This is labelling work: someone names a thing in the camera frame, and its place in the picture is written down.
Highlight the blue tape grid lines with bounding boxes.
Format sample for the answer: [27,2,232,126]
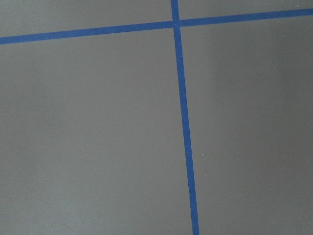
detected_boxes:
[0,0,313,235]

